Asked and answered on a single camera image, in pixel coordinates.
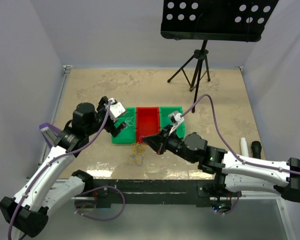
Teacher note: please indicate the red plastic bin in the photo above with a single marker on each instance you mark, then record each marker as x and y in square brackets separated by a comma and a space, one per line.
[147, 122]

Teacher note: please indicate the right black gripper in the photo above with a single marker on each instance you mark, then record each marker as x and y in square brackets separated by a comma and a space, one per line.
[159, 142]

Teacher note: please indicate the white microphone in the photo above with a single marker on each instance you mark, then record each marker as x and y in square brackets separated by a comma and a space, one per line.
[244, 147]

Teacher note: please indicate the black music stand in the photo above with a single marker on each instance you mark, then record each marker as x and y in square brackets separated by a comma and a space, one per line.
[213, 20]

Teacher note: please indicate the purple holder block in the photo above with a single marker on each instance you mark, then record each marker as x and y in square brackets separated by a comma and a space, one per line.
[49, 133]

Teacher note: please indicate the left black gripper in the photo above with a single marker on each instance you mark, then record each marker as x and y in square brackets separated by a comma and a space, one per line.
[112, 128]

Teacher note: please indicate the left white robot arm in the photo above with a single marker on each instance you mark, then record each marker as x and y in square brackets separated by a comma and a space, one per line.
[28, 211]

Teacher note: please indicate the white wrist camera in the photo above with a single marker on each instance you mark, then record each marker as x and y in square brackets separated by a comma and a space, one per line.
[176, 119]
[116, 109]

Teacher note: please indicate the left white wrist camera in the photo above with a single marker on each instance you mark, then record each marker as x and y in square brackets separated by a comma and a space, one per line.
[116, 109]

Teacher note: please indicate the black microphone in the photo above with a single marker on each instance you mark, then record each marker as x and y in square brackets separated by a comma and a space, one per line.
[256, 149]

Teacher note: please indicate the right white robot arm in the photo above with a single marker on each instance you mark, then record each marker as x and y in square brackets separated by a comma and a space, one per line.
[238, 173]

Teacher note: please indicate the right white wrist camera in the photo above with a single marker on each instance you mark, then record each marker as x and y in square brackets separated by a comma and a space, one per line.
[176, 119]

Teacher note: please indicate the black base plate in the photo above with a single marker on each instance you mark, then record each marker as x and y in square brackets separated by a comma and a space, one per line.
[156, 192]

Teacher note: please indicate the green plastic bin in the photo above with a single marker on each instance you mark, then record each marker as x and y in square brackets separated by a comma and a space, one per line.
[128, 135]
[167, 117]

